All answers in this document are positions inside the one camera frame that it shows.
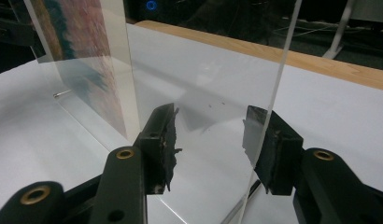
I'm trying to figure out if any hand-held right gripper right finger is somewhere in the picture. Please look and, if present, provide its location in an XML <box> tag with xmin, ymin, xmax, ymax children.
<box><xmin>242</xmin><ymin>105</ymin><xmax>305</xmax><ymax>197</ymax></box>

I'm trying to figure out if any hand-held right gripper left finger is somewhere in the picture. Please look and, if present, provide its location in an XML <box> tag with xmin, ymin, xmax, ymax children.
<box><xmin>133</xmin><ymin>103</ymin><xmax>183</xmax><ymax>196</ymax></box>

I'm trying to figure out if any clear acrylic photo frame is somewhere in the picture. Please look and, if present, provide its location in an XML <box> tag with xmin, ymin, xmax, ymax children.
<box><xmin>22</xmin><ymin>0</ymin><xmax>304</xmax><ymax>224</ymax></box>

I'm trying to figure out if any metal frame stand pin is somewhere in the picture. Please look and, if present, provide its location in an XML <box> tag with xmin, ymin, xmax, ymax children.
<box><xmin>52</xmin><ymin>89</ymin><xmax>73</xmax><ymax>99</ymax></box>

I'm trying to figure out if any photo print sheet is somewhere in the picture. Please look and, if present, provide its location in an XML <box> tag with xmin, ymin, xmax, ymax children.
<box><xmin>30</xmin><ymin>0</ymin><xmax>129</xmax><ymax>138</ymax></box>

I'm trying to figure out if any white board table cover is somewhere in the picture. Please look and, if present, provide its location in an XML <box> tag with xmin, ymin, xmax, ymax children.
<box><xmin>0</xmin><ymin>22</ymin><xmax>383</xmax><ymax>224</ymax></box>

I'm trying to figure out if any wooden table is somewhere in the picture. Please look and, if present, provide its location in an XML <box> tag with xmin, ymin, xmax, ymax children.
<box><xmin>135</xmin><ymin>20</ymin><xmax>383</xmax><ymax>92</ymax></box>

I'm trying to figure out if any white floor cable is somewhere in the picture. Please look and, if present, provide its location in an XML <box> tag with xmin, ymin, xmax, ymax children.
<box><xmin>273</xmin><ymin>18</ymin><xmax>383</xmax><ymax>40</ymax></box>

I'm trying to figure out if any white metal desk frame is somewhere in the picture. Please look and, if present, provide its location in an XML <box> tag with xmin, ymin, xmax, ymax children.
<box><xmin>322</xmin><ymin>0</ymin><xmax>383</xmax><ymax>61</ymax></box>

